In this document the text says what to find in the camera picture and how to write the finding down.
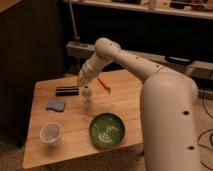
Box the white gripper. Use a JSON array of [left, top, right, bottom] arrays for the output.
[[78, 61, 99, 87]]

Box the orange carrot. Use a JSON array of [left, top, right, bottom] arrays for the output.
[[97, 77, 111, 94]]

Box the dark cabinet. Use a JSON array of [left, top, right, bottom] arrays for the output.
[[0, 0, 65, 146]]

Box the green glass plate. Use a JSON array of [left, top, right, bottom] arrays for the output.
[[89, 113, 125, 149]]

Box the wooden table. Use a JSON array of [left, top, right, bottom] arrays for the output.
[[23, 70, 142, 169]]

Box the white plastic cup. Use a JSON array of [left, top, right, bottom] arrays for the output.
[[39, 122, 62, 147]]

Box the grey metal beam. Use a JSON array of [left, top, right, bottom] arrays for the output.
[[66, 41, 213, 80]]

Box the wooden shelf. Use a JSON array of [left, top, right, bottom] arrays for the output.
[[62, 0, 213, 20]]

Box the black rectangular box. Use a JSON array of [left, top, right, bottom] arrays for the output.
[[55, 86, 79, 96]]

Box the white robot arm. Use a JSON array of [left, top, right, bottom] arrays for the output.
[[78, 38, 202, 171]]

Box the black cable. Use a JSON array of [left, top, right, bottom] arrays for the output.
[[197, 71, 213, 171]]

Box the metal pole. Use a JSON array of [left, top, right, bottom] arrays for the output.
[[68, 0, 80, 46]]

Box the blue sponge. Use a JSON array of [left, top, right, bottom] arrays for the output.
[[46, 100, 65, 112]]

